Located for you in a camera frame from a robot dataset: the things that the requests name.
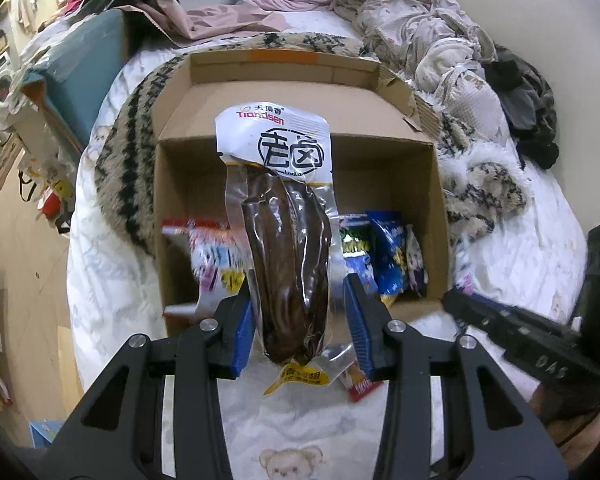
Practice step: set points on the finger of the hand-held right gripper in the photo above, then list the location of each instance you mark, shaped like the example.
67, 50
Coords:
520, 335

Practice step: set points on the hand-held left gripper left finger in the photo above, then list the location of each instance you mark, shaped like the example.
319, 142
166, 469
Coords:
242, 332

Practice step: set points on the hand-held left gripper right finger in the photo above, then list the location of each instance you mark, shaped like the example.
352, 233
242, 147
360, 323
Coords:
360, 330

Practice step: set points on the white snack bag red top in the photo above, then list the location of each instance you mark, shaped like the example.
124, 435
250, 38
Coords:
205, 260

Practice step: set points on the brown vacuum-packed snack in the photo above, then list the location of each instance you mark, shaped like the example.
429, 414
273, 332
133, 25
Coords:
290, 250

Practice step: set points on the person's right hand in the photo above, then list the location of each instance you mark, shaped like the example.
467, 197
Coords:
575, 435

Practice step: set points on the small red snack packet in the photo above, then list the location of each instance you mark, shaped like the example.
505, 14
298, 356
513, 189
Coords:
364, 389

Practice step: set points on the white printed quilt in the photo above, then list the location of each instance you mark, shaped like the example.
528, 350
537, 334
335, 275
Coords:
505, 270

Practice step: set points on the clear packet yellow label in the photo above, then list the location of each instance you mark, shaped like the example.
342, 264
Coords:
300, 377

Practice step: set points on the green lettered snack packet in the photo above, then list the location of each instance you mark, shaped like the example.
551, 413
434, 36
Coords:
355, 250

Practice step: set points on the blue cartoon snack packet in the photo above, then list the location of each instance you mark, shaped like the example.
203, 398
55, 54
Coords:
392, 255

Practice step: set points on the striped fuzzy blanket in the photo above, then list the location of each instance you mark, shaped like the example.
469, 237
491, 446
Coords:
130, 160

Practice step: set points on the small blue box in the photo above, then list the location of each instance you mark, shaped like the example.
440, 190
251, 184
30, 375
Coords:
45, 435

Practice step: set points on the crumpled cream bedding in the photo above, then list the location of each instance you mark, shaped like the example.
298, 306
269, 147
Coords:
420, 35

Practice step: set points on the cardboard box with teal pad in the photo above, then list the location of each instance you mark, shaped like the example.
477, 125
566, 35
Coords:
80, 75

